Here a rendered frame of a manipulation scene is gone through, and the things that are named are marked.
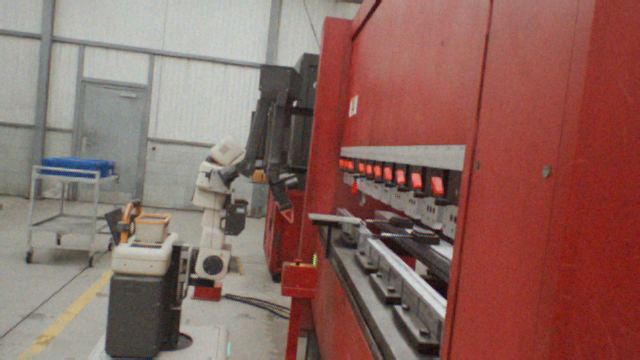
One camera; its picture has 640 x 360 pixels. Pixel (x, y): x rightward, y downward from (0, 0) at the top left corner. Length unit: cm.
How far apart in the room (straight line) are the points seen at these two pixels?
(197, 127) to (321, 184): 639
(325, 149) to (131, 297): 173
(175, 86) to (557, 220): 959
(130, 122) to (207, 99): 144
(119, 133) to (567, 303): 972
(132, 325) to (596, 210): 236
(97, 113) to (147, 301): 772
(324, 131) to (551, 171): 322
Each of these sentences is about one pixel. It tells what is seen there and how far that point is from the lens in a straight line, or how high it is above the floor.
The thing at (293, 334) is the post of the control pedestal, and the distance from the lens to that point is 260.
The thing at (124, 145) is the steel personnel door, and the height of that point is 110.
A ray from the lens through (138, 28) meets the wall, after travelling 1019.
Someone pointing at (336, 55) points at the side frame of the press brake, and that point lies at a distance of 371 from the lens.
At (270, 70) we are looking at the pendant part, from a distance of 385.
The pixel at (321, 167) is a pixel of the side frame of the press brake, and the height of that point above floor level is 124.
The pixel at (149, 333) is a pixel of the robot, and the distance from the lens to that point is 264.
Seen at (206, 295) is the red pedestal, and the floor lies 4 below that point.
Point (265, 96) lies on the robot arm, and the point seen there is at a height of 158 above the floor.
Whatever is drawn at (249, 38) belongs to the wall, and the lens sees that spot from 1001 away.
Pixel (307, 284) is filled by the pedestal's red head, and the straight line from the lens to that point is 245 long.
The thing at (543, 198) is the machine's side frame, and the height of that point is 133.
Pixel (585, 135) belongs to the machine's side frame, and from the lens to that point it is 45.
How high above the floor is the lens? 135
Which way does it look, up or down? 3 degrees down
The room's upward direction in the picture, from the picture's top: 6 degrees clockwise
